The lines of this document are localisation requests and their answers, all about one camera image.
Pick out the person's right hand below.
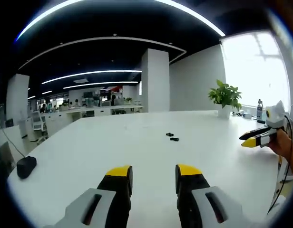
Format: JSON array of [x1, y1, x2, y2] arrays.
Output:
[[269, 129, 293, 165]]

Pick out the white office chair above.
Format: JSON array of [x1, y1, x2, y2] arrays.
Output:
[[29, 110, 49, 143]]

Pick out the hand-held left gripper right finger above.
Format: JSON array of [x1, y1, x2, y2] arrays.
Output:
[[175, 163, 247, 228]]

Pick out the white plant pot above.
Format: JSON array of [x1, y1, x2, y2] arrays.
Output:
[[217, 104, 232, 119]]

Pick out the black computer mouse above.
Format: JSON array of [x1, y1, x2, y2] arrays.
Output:
[[16, 155, 38, 180]]

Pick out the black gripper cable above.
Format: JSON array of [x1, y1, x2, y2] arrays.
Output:
[[267, 113, 293, 214]]

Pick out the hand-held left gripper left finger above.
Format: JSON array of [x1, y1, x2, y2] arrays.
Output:
[[44, 165, 133, 228]]

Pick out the thin black cable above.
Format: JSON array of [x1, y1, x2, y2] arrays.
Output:
[[0, 128, 26, 159]]

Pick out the long ceiling light strip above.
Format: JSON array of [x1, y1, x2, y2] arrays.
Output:
[[15, 0, 226, 41]]

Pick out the green leafy plant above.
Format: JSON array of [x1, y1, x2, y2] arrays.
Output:
[[207, 79, 243, 111]]

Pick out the dark water bottle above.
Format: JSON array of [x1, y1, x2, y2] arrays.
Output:
[[256, 99, 264, 120]]

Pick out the row of white office desks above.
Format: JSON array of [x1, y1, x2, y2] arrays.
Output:
[[29, 104, 144, 141]]

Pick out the small white blue desk items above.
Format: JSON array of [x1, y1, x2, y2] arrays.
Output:
[[232, 109, 253, 119]]

